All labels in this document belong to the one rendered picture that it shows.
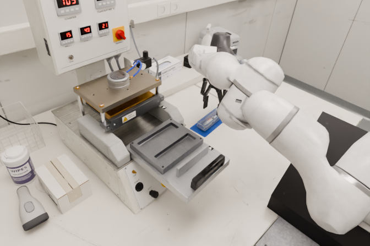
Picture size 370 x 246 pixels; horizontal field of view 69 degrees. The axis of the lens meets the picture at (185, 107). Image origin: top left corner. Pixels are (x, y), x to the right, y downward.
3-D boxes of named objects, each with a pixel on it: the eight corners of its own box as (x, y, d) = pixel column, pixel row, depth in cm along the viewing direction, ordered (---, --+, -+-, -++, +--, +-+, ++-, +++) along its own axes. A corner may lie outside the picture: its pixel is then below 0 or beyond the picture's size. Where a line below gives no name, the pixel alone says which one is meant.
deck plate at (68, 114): (51, 111, 115) (50, 110, 114) (118, 83, 136) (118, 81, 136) (117, 171, 91) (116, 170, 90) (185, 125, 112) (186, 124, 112)
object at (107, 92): (68, 100, 106) (61, 71, 98) (131, 74, 125) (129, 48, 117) (104, 130, 93) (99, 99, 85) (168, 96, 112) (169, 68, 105)
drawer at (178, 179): (125, 154, 96) (123, 138, 91) (169, 126, 110) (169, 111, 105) (186, 206, 81) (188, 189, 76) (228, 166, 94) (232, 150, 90)
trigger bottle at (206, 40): (200, 56, 197) (203, 22, 182) (211, 57, 196) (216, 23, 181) (198, 61, 190) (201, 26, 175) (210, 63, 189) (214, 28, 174)
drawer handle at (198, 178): (190, 187, 82) (191, 178, 79) (219, 160, 91) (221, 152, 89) (195, 191, 81) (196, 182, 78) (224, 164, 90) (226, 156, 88)
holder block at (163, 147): (130, 148, 94) (129, 142, 92) (170, 123, 106) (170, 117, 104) (163, 174, 85) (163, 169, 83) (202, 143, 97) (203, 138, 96)
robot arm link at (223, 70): (196, 87, 71) (234, 32, 66) (199, 74, 88) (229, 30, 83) (255, 126, 73) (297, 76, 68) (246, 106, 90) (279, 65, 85)
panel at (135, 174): (140, 211, 98) (122, 168, 92) (193, 166, 117) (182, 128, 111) (142, 213, 97) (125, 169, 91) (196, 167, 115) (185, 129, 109)
